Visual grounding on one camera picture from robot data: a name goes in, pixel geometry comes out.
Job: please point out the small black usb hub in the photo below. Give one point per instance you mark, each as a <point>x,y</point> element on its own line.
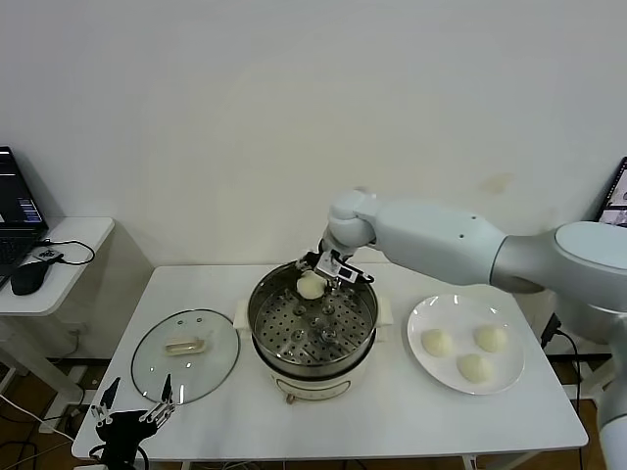
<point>47,254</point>

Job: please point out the stainless steel steamer basket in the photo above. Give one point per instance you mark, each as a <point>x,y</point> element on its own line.
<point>313,338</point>

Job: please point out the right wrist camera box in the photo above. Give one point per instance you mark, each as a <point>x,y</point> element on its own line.
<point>338,270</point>

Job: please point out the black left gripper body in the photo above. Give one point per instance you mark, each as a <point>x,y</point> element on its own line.
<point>120,433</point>

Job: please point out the black computer mouse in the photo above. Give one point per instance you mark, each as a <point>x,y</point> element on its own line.
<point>28,279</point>

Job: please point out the white steamed baozi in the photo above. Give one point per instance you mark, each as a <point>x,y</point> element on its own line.
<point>474,368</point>
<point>491,338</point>
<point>309,289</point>
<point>437,343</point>

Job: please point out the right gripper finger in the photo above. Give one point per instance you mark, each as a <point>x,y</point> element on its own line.
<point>334,286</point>
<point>303,264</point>

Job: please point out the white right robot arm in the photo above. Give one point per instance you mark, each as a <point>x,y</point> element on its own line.
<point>441,245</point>

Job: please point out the black laptop with pink screen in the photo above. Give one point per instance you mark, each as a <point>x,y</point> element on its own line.
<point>614,196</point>

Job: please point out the black laptop with dark screen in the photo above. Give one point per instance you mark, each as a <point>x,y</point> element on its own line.
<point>14,196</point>

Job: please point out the white round plate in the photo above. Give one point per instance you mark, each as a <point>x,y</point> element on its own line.
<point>460,318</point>

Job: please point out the cream electric cooker base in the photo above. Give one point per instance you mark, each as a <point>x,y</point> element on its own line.
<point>318,384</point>

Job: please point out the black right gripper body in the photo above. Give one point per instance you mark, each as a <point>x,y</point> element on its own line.
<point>323,258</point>

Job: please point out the round glass pot lid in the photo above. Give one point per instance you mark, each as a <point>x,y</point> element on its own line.
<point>196,372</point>

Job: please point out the white side table with mouse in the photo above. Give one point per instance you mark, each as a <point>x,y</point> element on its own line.
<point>73,274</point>

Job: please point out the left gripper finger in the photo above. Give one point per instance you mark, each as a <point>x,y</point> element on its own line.
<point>104,408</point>
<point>164,406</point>

